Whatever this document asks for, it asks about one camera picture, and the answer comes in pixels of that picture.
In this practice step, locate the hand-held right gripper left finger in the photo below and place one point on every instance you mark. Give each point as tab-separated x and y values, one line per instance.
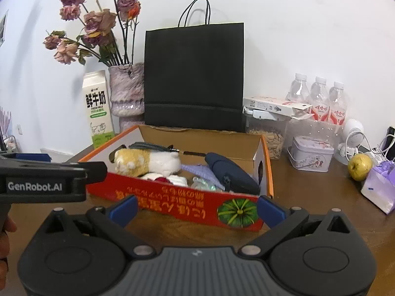
123	209

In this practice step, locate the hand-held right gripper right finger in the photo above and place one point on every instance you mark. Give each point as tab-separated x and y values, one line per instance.
271	211

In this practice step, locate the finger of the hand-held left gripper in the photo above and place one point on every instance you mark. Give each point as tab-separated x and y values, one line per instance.
61	168
31	157

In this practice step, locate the yellow white plush toy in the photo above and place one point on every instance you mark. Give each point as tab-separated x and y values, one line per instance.
139	163

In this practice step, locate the red cardboard box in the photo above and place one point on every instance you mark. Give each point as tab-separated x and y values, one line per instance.
172	203

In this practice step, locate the navy blue pouch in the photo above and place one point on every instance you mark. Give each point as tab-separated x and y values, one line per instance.
228	169

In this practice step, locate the clear plastic bag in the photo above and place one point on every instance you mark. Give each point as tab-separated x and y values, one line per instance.
202	183

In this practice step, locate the purple knit cloth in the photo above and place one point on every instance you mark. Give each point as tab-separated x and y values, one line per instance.
200	171

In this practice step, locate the person's left hand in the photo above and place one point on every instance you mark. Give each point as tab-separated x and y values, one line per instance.
7	225

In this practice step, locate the white printed tin box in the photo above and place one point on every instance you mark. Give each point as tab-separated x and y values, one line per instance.
311	157

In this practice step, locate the clear food container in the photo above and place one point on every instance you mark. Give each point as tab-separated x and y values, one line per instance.
271	141

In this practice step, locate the white green milk carton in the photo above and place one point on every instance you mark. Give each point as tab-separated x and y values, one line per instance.
97	108

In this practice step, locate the green apple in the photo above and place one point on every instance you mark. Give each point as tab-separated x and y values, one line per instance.
360	167

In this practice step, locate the pink marbled vase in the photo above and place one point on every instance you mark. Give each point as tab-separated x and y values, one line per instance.
126	86

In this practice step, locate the long white carton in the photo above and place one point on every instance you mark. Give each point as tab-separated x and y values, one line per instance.
268	104

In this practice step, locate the purple tissue pack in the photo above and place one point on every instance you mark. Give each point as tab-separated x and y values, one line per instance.
379	188

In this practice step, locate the small white fan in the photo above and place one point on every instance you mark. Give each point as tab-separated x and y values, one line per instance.
351	129

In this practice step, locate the water bottle red label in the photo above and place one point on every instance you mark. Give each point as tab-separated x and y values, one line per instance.
319	98
297	89
338	104

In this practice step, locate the black charger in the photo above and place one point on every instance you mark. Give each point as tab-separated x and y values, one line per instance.
391	131

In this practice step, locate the black paper bag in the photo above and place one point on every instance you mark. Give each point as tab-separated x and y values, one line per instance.
194	77

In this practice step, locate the dried pink rose bouquet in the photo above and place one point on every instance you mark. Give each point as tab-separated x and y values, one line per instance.
98	21

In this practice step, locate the white wall outlet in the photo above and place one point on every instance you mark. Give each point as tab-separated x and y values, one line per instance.
20	129

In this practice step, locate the wall picture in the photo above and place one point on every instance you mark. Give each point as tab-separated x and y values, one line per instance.
3	29

